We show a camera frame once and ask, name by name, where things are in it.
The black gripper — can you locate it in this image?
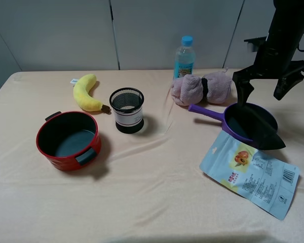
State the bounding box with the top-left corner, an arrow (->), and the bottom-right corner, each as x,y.
232,36 -> 304,106

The black glasses case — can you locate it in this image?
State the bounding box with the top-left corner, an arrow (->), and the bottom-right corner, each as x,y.
238,103 -> 286,150

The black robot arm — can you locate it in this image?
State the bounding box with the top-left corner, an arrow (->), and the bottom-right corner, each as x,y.
233,1 -> 304,106

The purple frying pan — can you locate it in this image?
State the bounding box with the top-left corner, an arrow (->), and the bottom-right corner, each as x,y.
188,102 -> 279,149

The pink rolled towel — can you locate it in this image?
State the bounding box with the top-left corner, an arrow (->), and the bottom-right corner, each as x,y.
170,71 -> 233,106

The clear water bottle blue cap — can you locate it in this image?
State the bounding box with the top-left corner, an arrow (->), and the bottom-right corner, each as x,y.
173,35 -> 196,79

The light blue snack pouch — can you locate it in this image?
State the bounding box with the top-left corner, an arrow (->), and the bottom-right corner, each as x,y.
200,131 -> 300,220

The black mesh pen holder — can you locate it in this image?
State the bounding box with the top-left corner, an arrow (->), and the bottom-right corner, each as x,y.
109,87 -> 144,134

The yellow plush banana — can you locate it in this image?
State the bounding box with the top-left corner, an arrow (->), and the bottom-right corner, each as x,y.
73,74 -> 111,114

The red pot with black handles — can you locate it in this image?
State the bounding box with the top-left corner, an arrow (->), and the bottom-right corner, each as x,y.
36,111 -> 102,171

